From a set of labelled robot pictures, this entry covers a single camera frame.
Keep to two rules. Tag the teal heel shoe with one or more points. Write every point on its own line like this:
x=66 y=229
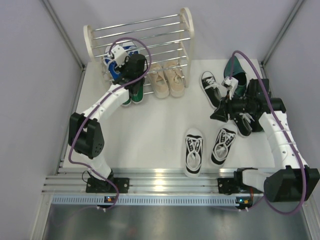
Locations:
x=255 y=125
x=233 y=68

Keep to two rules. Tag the white metal shoe rack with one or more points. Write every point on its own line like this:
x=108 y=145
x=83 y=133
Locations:
x=160 y=39

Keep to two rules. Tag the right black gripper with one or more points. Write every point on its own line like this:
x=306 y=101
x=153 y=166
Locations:
x=221 y=113

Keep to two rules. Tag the blue sneaker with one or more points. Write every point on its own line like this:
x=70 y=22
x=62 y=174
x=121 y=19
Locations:
x=114 y=60
x=131 y=48

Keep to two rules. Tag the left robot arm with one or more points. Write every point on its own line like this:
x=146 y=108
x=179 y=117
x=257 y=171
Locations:
x=85 y=136

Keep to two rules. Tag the black white sneaker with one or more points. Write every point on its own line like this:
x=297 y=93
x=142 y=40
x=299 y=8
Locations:
x=194 y=142
x=224 y=140

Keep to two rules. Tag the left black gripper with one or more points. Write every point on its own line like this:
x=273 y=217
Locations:
x=120 y=69

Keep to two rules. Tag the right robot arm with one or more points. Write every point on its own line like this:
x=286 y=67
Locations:
x=293 y=180

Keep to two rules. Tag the teal heel shoe lower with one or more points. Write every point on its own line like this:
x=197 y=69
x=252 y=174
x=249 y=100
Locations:
x=255 y=125

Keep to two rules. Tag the aluminium mounting rail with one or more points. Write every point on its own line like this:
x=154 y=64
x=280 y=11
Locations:
x=148 y=181

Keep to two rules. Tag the teal heel shoe upper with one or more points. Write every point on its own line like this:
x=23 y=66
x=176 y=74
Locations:
x=233 y=68

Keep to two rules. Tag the green sneaker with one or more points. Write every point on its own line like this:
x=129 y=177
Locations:
x=127 y=103
x=137 y=95

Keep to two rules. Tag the beige lace sneaker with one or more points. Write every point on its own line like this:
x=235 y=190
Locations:
x=157 y=81
x=175 y=78

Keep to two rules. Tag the perforated cable tray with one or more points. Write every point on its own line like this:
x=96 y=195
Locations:
x=148 y=200

